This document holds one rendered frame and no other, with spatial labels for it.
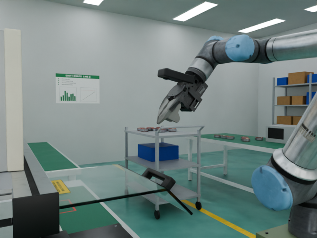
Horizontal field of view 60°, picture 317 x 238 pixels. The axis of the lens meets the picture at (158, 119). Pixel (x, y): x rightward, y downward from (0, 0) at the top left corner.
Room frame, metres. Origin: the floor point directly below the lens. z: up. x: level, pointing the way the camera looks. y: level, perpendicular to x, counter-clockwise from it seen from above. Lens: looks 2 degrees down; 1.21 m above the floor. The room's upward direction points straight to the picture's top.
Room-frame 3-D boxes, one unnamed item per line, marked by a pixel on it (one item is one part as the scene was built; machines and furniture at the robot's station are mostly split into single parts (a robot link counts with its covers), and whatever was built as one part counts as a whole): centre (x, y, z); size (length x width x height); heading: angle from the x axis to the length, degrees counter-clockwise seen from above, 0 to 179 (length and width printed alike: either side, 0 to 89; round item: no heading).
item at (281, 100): (7.14, -3.37, 1.39); 0.40 x 0.36 x 0.22; 120
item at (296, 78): (6.84, -3.53, 1.93); 0.42 x 0.40 x 0.29; 31
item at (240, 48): (0.87, -0.25, 1.39); 0.11 x 0.11 x 0.08; 30
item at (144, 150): (3.43, -0.03, 0.51); 1.01 x 0.60 x 1.01; 29
